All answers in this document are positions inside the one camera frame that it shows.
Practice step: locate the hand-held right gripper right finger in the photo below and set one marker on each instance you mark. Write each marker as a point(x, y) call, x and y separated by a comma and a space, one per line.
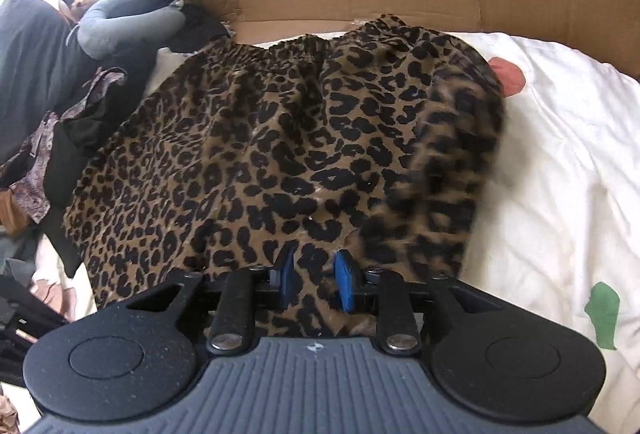
point(347, 281)

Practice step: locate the purple floral garment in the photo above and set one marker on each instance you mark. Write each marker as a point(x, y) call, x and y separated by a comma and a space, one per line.
point(30, 194)

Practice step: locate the brown teddy bear plush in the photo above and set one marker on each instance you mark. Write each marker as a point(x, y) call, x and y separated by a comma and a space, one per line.
point(75, 1)

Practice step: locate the grey neck pillow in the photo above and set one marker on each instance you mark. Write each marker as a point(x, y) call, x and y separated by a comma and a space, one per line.
point(110, 23)

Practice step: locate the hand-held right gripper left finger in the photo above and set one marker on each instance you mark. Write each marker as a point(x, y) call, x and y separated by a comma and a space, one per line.
point(285, 279)

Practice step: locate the cream printed bear blanket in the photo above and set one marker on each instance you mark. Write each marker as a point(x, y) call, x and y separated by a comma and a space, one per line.
point(550, 163)

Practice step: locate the black garment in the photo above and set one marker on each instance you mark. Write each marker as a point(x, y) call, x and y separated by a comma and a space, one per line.
point(195, 28)
point(65, 153)

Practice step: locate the leopard print pants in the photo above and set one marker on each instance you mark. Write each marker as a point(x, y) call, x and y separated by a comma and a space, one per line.
point(250, 138)

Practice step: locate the dark grey pillow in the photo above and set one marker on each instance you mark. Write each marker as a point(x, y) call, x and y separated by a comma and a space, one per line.
point(30, 63)

